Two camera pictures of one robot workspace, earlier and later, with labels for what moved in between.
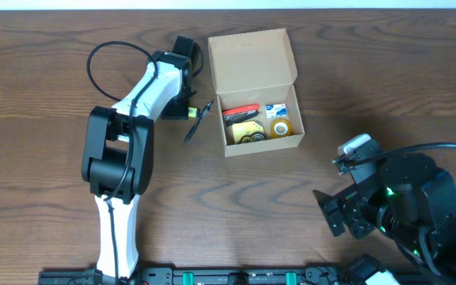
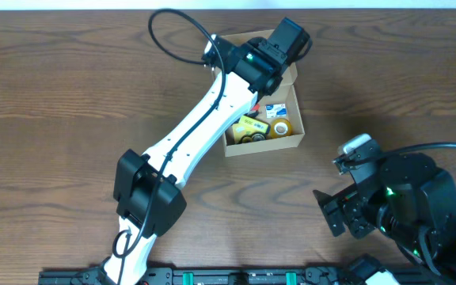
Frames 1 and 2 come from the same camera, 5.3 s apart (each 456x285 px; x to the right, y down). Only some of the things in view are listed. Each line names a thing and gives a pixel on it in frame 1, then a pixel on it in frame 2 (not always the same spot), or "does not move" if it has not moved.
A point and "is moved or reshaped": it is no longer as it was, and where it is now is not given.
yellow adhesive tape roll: [280, 127] does not move
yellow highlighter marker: [192, 112] is moved or reshaped
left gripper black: [176, 109] → [270, 85]
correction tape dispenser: [253, 137] does not move
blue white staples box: [275, 110] does not move
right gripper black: [332, 212] does not move
